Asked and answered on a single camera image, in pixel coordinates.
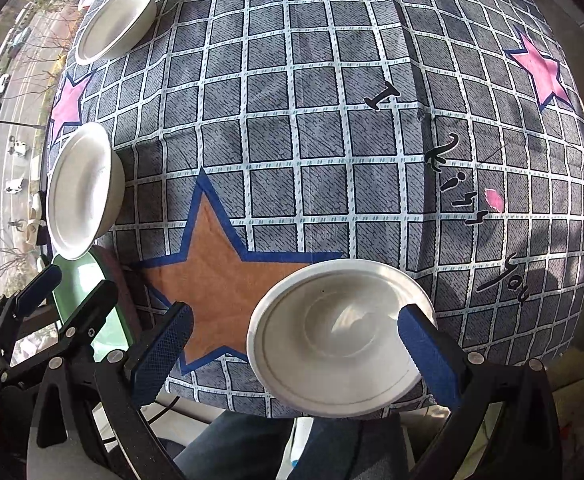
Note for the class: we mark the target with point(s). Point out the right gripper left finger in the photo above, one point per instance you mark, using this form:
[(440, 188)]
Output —
[(153, 356)]

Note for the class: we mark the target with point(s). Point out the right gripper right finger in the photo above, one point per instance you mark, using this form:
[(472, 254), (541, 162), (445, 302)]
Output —
[(440, 361)]

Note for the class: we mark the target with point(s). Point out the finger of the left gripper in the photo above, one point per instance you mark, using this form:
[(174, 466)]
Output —
[(90, 316), (29, 299)]

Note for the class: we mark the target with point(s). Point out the green square plate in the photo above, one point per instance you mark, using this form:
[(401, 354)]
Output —
[(79, 277)]

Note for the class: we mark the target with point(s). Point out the white bowl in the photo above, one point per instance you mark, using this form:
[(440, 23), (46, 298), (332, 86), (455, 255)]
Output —
[(325, 342), (114, 30), (85, 191)]

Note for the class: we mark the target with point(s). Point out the person legs in jeans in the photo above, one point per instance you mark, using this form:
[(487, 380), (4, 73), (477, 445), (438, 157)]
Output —
[(239, 446)]

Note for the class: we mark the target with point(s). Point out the grey checked star tablecloth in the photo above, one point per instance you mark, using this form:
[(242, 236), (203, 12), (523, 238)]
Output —
[(442, 137)]

